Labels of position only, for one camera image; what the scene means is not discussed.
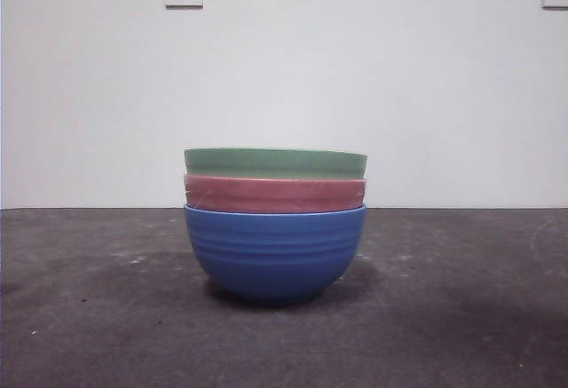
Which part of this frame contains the blue ribbed bowl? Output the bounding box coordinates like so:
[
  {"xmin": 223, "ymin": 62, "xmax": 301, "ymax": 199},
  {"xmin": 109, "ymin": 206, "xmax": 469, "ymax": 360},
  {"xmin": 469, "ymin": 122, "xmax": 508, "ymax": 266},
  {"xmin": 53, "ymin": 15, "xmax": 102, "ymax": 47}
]
[{"xmin": 183, "ymin": 202, "xmax": 368, "ymax": 309}]

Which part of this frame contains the green ribbed bowl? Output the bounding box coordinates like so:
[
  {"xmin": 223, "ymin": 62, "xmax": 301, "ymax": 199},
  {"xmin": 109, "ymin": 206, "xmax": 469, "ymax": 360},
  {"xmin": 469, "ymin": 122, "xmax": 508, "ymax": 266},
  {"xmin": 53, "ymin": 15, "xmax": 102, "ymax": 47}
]
[{"xmin": 184, "ymin": 146, "xmax": 368, "ymax": 181}]

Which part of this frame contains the red ribbed bowl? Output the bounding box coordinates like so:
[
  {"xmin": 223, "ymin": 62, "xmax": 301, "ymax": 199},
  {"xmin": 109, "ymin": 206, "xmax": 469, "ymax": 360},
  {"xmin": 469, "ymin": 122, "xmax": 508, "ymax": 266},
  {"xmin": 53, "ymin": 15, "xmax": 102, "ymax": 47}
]
[{"xmin": 183, "ymin": 173, "xmax": 366, "ymax": 214}]

